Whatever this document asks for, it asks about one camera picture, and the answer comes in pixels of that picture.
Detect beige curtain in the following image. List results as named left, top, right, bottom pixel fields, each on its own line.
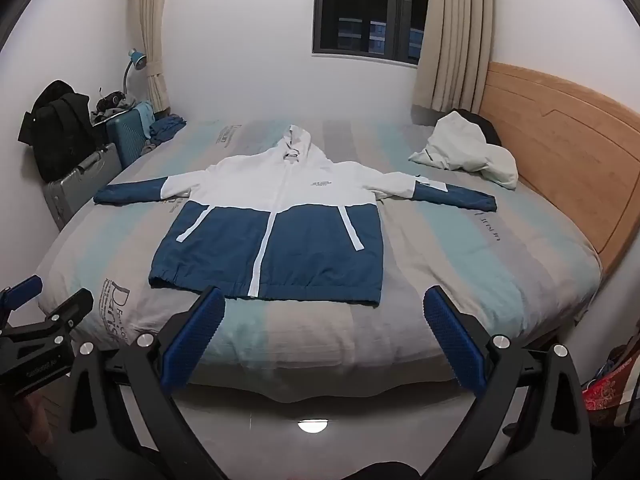
left=126, top=0, right=174, bottom=114
left=412, top=0, right=497, bottom=109

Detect blue and white hooded jacket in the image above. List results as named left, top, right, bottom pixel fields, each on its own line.
left=93, top=124, right=498, bottom=306

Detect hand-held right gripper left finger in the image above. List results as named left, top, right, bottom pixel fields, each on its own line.
left=52, top=286, right=227, bottom=480

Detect dark cloth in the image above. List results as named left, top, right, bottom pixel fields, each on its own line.
left=452, top=108, right=502, bottom=147

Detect small black item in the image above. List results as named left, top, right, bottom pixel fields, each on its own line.
left=96, top=90, right=127, bottom=113

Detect blue desk lamp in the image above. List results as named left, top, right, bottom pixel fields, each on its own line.
left=122, top=48, right=147, bottom=95

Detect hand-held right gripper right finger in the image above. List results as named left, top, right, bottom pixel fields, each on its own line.
left=423, top=285, right=590, bottom=480

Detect blue crumpled clothes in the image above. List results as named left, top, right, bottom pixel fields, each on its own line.
left=148, top=115, right=188, bottom=145

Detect silver suitcase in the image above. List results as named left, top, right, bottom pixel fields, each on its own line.
left=42, top=143, right=123, bottom=232

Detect red patterned bag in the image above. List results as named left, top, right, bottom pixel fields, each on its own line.
left=580, top=332, right=640, bottom=428

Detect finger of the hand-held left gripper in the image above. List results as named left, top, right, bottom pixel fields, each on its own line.
left=2, top=288, right=95, bottom=343
left=0, top=274, right=44, bottom=317

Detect dark window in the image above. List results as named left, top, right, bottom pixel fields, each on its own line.
left=311, top=0, right=435, bottom=65

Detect wooden headboard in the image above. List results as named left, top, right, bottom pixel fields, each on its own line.
left=477, top=61, right=640, bottom=273

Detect black jacket on suitcase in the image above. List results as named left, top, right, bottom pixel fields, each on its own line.
left=18, top=79, right=107, bottom=184

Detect white crumpled garment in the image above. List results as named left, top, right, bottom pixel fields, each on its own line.
left=408, top=110, right=519, bottom=190

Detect light blue cloth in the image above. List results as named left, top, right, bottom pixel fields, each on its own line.
left=131, top=101, right=156, bottom=136

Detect teal suitcase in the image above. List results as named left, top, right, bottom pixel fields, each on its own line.
left=105, top=108, right=151, bottom=167

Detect bed with striped sheet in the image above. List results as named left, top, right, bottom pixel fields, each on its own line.
left=36, top=117, right=603, bottom=403

